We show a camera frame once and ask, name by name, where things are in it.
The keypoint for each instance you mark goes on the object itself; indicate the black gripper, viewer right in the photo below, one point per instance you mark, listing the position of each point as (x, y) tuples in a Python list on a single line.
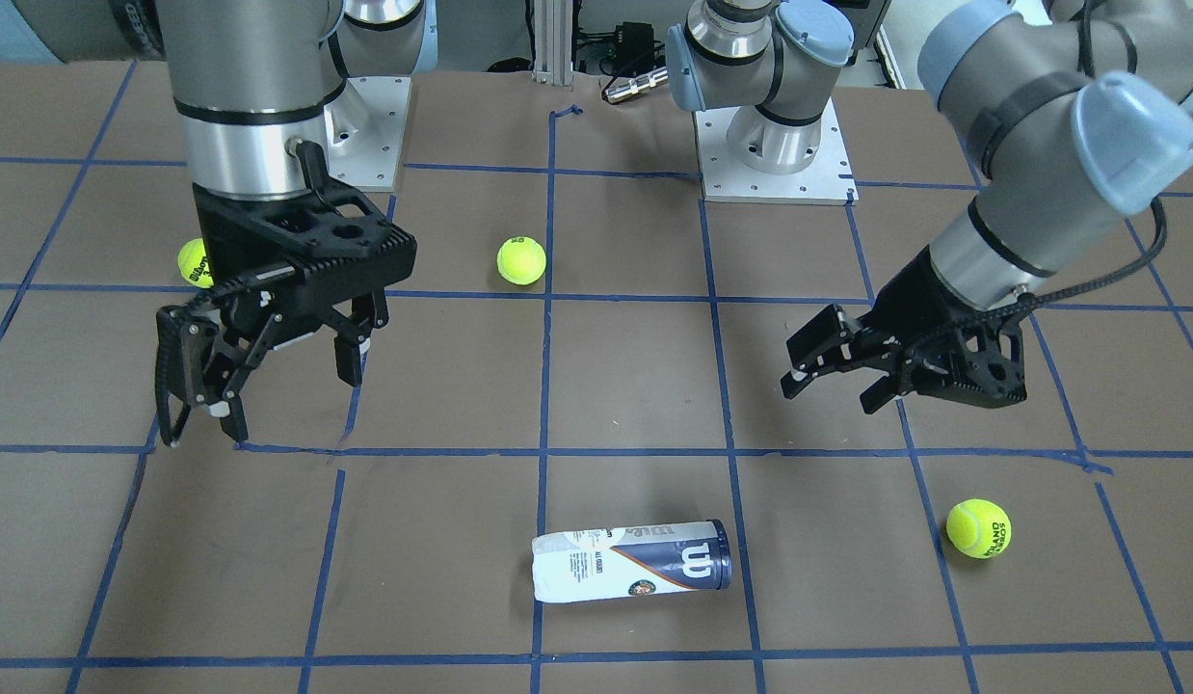
[(919, 306)]

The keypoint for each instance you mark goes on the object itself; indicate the black gripper, viewer left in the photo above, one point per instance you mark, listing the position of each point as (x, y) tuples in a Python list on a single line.
[(218, 243)]

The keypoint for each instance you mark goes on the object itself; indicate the white blue tennis ball can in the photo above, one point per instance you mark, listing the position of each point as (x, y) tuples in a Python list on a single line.
[(621, 562)]

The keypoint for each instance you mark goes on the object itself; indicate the tennis ball with Wilson print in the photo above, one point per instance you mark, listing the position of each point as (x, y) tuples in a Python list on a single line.
[(193, 264)]

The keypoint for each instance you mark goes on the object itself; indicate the tennis ball front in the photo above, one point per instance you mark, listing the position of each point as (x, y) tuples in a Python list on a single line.
[(978, 528)]

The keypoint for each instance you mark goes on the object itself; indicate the tennis ball centre back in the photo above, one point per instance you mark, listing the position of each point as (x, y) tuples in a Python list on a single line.
[(521, 260)]

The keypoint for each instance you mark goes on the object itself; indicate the brown paper mat blue grid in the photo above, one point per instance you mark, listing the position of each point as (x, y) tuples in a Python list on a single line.
[(380, 539)]

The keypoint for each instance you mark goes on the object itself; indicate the silver metal connector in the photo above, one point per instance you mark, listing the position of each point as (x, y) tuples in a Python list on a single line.
[(635, 87)]

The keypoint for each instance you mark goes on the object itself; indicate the aluminium frame post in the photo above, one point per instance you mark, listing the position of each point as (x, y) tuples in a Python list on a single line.
[(552, 25)]

